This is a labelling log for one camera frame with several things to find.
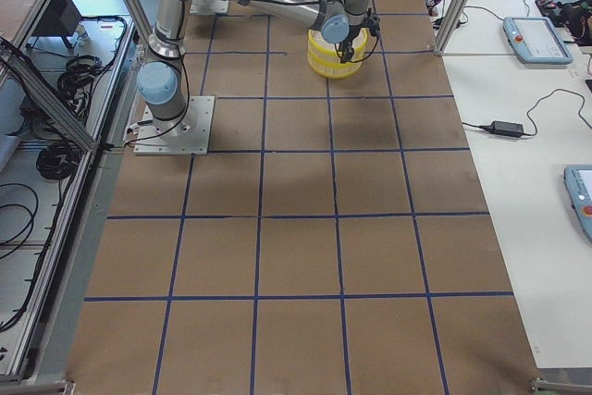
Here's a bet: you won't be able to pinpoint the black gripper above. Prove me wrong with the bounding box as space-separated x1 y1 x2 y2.
339 7 380 64

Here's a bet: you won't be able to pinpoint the yellow top steamer layer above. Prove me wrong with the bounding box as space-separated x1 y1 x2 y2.
308 29 368 65

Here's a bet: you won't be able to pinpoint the yellow steamer layer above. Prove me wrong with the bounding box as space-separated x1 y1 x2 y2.
308 29 368 65
307 51 362 80

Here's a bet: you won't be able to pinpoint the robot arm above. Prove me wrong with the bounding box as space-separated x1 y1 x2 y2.
137 0 379 137

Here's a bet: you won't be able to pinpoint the yellow bottom steamer layer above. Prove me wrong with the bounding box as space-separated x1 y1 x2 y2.
307 51 362 80

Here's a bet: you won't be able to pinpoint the black power brick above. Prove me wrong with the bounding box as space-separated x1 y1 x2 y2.
479 120 525 138

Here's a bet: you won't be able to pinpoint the far teach pendant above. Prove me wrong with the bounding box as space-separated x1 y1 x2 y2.
502 17 573 66

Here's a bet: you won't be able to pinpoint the teach pendant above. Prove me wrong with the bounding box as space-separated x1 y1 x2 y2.
563 165 592 240
502 17 573 66

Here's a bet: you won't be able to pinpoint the near teach pendant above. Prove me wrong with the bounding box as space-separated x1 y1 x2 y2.
563 165 592 240

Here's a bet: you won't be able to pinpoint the black monitor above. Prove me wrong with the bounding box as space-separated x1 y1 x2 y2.
32 0 81 37

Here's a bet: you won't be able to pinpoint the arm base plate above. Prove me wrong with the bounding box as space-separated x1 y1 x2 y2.
133 95 216 155

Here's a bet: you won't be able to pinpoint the coiled black cable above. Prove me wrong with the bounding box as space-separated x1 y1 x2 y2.
35 140 78 179

